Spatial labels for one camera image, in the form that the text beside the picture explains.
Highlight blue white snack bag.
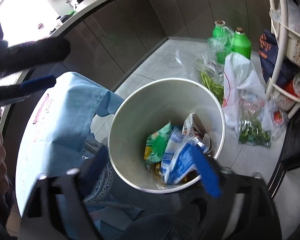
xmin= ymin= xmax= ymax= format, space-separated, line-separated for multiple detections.
xmin=160 ymin=126 xmax=211 ymax=185

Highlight red blue snack bag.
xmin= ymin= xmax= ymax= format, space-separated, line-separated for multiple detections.
xmin=182 ymin=113 xmax=212 ymax=155

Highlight white round trash bin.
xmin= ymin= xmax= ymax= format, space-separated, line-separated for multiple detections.
xmin=108 ymin=77 xmax=226 ymax=194

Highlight dark kitchen counter cabinets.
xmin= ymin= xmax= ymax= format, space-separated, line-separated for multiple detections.
xmin=5 ymin=0 xmax=273 ymax=140

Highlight white wicker table base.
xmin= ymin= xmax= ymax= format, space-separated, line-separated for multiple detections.
xmin=81 ymin=139 xmax=114 ymax=203

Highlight light blue cartoon tablecloth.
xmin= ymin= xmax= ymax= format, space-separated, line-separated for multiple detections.
xmin=15 ymin=72 xmax=141 ymax=239

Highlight green snack wrapper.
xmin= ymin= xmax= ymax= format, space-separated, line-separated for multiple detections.
xmin=143 ymin=122 xmax=172 ymax=166

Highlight clear bag of leafy greens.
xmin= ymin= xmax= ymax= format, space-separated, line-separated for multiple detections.
xmin=238 ymin=100 xmax=289 ymax=147

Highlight white plastic shopping bag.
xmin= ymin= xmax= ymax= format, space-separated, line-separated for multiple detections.
xmin=223 ymin=52 xmax=266 ymax=134

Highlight clear bag of green beans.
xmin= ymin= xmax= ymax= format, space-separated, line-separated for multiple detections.
xmin=175 ymin=49 xmax=224 ymax=104

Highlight white tiered storage rack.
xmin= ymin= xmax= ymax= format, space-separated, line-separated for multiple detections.
xmin=266 ymin=0 xmax=300 ymax=119

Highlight right green plastic bottle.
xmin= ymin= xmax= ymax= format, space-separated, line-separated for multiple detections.
xmin=231 ymin=27 xmax=252 ymax=59

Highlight green plastic bottle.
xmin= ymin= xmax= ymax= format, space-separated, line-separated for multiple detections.
xmin=231 ymin=27 xmax=252 ymax=59
xmin=208 ymin=20 xmax=235 ymax=64

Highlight left green plastic bottle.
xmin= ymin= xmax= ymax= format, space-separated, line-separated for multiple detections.
xmin=208 ymin=20 xmax=235 ymax=64

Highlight dark blue shopping bag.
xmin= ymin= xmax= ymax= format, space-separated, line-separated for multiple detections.
xmin=258 ymin=30 xmax=299 ymax=88

